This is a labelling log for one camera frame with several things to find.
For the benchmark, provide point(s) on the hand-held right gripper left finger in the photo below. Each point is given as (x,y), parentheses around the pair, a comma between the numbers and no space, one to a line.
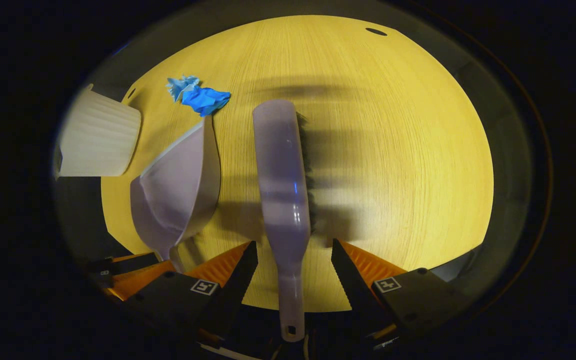
(240,280)

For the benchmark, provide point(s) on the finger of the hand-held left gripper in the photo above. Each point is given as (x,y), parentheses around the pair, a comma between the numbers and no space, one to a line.
(128,262)
(140,282)

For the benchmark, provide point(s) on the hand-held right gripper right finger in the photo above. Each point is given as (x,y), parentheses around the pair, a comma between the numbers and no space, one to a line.
(349,280)

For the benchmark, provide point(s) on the pink dustpan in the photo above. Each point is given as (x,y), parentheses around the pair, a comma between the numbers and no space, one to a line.
(175,190)

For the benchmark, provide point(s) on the small pink broom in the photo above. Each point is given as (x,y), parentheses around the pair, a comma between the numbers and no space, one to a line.
(283,190)

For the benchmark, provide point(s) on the white ribbed garbage bin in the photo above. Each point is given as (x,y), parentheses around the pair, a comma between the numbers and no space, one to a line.
(98,140)

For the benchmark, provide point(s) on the light blue paper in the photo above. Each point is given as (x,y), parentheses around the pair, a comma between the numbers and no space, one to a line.
(180,86)

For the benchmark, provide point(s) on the wooden desktop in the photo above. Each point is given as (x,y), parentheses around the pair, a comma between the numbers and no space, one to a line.
(393,165)

